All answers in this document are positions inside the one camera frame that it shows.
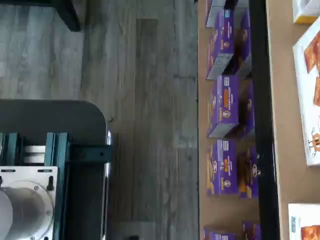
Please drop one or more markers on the blue and white cracker box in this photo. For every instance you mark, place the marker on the blue and white cracker box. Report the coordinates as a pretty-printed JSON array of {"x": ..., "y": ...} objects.
[{"x": 300, "y": 225}]

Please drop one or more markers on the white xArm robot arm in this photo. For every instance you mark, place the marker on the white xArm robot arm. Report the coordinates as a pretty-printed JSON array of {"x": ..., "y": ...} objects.
[{"x": 6, "y": 215}]

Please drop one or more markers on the dark robot base cart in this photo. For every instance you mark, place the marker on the dark robot base cart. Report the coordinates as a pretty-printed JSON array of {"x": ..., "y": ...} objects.
[{"x": 50, "y": 117}]

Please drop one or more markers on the purple Annie's snack box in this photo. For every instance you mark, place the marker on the purple Annie's snack box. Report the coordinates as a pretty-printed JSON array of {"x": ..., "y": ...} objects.
[
  {"x": 220, "y": 236},
  {"x": 222, "y": 32},
  {"x": 225, "y": 100},
  {"x": 243, "y": 37},
  {"x": 251, "y": 232},
  {"x": 225, "y": 170},
  {"x": 248, "y": 175},
  {"x": 216, "y": 12},
  {"x": 247, "y": 107}
]

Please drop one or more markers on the dark metal shelf rack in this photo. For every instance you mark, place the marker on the dark metal shelf rack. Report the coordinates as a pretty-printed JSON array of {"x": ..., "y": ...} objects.
[{"x": 262, "y": 100}]

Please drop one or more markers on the orange and white cracker box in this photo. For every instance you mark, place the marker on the orange and white cracker box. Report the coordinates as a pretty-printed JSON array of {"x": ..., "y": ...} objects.
[{"x": 303, "y": 100}]

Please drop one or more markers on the white box with yellow side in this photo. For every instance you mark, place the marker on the white box with yellow side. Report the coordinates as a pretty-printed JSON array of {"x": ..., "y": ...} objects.
[{"x": 297, "y": 11}]

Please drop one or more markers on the chrome cart bar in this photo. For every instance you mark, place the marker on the chrome cart bar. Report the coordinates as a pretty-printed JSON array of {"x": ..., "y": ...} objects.
[{"x": 106, "y": 187}]

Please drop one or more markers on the black mounting bolt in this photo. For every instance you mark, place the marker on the black mounting bolt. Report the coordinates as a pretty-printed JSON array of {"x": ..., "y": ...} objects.
[{"x": 50, "y": 183}]

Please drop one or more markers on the black furniture leg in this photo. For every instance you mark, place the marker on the black furniture leg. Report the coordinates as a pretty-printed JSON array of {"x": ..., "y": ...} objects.
[{"x": 67, "y": 15}]

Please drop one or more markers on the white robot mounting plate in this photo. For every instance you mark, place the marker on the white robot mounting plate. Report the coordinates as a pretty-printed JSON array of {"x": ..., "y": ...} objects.
[{"x": 27, "y": 175}]

